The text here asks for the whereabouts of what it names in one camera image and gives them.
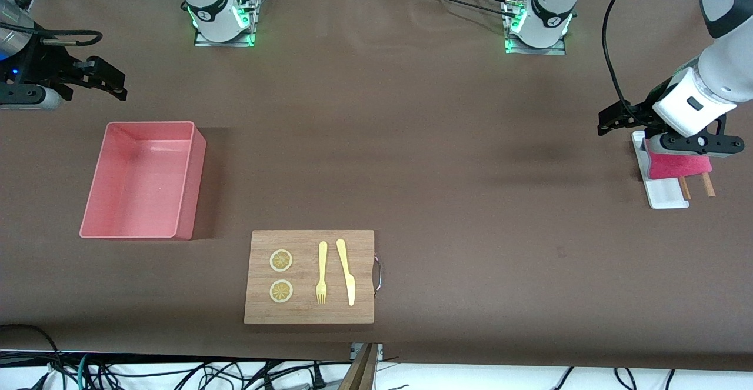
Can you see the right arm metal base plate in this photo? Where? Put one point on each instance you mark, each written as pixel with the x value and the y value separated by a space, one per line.
pixel 223 43

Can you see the yellow plastic fork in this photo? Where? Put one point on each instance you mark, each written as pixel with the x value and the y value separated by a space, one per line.
pixel 322 260

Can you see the pink plastic bin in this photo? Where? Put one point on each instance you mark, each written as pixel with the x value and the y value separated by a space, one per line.
pixel 141 184

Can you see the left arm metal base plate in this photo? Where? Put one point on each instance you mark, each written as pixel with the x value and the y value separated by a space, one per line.
pixel 535 51

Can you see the wooden cutting board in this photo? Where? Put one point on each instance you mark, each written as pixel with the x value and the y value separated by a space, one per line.
pixel 306 313

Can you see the lemon slice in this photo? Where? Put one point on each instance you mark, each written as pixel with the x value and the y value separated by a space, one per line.
pixel 281 292
pixel 281 260

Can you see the brown wooden bar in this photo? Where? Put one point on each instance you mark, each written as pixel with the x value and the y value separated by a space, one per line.
pixel 360 372

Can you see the black power plug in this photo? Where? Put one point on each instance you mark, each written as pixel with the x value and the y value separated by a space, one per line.
pixel 317 381

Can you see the white rectangular tray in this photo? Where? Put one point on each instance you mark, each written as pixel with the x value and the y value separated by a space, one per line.
pixel 667 196

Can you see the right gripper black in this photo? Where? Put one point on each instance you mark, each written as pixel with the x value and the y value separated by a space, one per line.
pixel 42 63

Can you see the pink red cloth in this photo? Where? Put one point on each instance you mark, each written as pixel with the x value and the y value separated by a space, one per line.
pixel 676 166

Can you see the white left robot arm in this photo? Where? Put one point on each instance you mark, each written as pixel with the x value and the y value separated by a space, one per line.
pixel 550 7

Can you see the brown wooden stick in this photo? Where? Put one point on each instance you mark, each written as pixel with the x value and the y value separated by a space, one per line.
pixel 685 189
pixel 707 184

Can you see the yellow plastic knife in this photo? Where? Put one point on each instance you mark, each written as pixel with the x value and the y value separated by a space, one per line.
pixel 350 287

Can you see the small metal bracket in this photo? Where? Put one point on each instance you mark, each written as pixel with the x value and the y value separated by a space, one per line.
pixel 380 352

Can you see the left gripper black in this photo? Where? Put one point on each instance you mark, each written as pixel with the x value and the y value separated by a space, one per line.
pixel 642 109

